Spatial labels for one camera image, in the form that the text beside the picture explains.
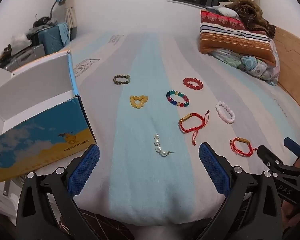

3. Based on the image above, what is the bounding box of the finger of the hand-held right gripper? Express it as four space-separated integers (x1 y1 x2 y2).
257 145 282 173
284 137 300 165

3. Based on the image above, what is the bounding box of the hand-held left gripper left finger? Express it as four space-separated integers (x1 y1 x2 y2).
16 144 102 240

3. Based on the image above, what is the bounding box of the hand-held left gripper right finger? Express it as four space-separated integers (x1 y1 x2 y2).
199 142 283 240

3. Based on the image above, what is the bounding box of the red string bracelet gold tube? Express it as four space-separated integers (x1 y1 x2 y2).
179 110 210 146
229 137 258 157

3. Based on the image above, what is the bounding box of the blue and yellow cardboard box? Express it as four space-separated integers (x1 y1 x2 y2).
0 54 97 183

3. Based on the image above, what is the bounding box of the pink white bead bracelet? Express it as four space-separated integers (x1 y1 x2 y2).
215 101 236 124

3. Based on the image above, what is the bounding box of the white pearl strand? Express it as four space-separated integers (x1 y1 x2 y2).
153 134 176 158

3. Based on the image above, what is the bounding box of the yellow bead bracelet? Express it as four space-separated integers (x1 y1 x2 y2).
130 95 149 109

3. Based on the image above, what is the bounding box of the multicolour bead bracelet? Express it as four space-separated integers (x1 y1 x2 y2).
166 91 190 107

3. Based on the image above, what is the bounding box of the person's right hand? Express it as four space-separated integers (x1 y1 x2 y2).
281 197 300 230

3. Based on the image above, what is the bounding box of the dark patterned cloth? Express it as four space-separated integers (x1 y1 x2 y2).
72 209 138 240

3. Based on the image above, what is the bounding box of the floral quilt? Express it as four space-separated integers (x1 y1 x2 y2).
210 40 280 87

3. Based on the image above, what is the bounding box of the striped pillow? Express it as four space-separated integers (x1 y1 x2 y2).
199 9 277 64

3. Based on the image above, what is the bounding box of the striped bed sheet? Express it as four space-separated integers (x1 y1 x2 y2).
35 31 300 230

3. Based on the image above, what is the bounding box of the grey suitcase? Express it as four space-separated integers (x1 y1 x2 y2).
0 44 46 70

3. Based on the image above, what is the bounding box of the teal suitcase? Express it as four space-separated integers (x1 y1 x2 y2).
37 22 69 55

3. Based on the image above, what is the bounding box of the light blue towel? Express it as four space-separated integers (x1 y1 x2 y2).
56 22 68 47

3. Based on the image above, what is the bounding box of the brown fur blanket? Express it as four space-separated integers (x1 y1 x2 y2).
225 0 276 39

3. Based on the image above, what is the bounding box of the white plastic bag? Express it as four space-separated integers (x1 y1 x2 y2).
11 33 30 47

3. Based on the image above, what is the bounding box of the white pillow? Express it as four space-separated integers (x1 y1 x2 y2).
216 6 240 19

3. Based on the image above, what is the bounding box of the pile of dark clothes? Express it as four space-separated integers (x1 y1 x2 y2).
26 16 59 40

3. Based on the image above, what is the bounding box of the beige pleated curtain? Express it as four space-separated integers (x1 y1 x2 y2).
64 0 78 39

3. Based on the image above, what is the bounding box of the blue desk lamp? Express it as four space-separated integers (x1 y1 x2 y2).
49 0 66 18

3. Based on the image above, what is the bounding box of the wooden bed frame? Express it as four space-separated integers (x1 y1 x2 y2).
272 26 300 120

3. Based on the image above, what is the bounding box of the red bead bracelet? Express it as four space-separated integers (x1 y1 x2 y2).
183 77 203 91

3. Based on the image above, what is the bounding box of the green brown bead bracelet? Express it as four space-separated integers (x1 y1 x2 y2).
113 74 131 85

